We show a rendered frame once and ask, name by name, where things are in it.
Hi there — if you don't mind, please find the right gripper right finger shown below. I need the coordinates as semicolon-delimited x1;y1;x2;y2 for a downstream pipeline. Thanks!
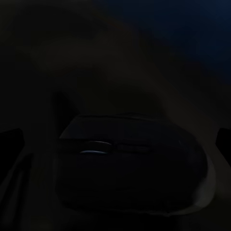
216;128;231;167

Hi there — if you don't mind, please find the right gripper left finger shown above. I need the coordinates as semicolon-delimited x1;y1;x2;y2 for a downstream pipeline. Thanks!
0;128;25;186

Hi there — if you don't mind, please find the mouse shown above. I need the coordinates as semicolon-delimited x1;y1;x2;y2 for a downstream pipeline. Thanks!
53;112;216;219

